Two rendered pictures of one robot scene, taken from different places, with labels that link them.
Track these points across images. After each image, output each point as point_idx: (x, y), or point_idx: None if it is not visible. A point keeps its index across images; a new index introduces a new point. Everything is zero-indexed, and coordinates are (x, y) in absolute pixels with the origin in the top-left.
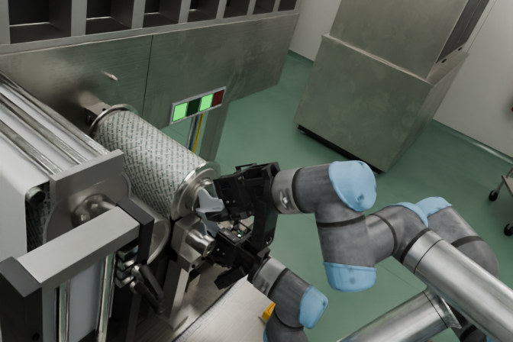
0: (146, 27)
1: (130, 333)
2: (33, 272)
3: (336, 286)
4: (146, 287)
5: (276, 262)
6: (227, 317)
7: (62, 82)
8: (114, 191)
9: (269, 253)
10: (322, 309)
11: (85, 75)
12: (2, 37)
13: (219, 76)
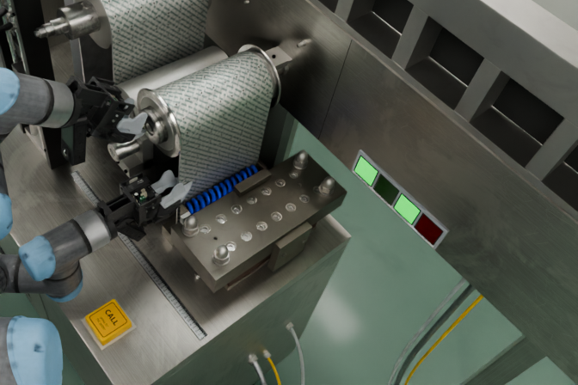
0: (349, 27)
1: (27, 74)
2: None
3: None
4: (6, 27)
5: (94, 224)
6: (123, 266)
7: (267, 5)
8: (102, 19)
9: (106, 217)
10: (21, 254)
11: (284, 16)
12: None
13: (441, 203)
